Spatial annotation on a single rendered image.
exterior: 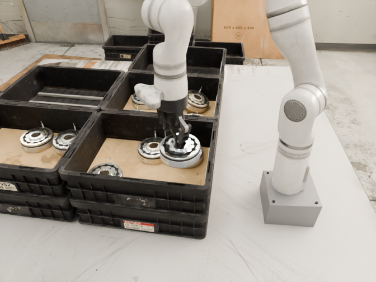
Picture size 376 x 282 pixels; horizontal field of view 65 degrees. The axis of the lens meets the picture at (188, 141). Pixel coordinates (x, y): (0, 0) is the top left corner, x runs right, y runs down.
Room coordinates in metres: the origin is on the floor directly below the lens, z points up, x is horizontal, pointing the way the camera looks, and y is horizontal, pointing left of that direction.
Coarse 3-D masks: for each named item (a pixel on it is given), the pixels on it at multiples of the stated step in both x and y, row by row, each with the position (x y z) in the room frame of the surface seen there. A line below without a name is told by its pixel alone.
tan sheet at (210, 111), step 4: (128, 100) 1.06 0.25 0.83; (128, 104) 1.03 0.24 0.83; (212, 104) 1.03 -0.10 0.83; (124, 108) 1.00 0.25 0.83; (128, 108) 1.00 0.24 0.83; (132, 108) 1.00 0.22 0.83; (208, 108) 1.00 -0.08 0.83; (212, 108) 1.00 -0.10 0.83; (184, 112) 0.97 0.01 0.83; (188, 112) 0.97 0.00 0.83; (192, 112) 0.97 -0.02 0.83; (204, 112) 0.97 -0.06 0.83; (208, 112) 0.97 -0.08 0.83; (212, 112) 0.97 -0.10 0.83; (208, 116) 0.94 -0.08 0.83; (212, 116) 0.94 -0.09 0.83
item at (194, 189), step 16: (112, 112) 0.82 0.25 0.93; (128, 112) 0.82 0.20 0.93; (80, 144) 0.66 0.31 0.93; (64, 160) 0.59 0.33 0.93; (208, 160) 0.59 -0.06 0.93; (64, 176) 0.54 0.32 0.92; (80, 176) 0.53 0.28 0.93; (96, 176) 0.53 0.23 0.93; (112, 176) 0.53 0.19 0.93; (208, 176) 0.53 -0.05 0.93; (176, 192) 0.49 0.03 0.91; (192, 192) 0.49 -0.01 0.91; (208, 192) 0.49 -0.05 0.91
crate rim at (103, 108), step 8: (128, 72) 1.11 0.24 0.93; (136, 72) 1.11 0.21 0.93; (144, 72) 1.11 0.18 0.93; (152, 72) 1.11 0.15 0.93; (120, 80) 1.05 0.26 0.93; (112, 96) 0.93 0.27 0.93; (104, 104) 0.87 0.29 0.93; (216, 104) 0.87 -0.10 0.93; (136, 112) 0.82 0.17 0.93; (144, 112) 0.82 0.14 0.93; (152, 112) 0.82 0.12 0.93; (216, 112) 0.82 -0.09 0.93; (216, 120) 0.78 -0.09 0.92
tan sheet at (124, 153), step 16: (112, 144) 0.78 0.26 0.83; (128, 144) 0.78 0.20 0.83; (96, 160) 0.70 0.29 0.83; (112, 160) 0.70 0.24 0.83; (128, 160) 0.70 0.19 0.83; (128, 176) 0.63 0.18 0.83; (144, 176) 0.63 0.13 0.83; (160, 176) 0.63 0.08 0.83; (176, 176) 0.63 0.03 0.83; (192, 176) 0.63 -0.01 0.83
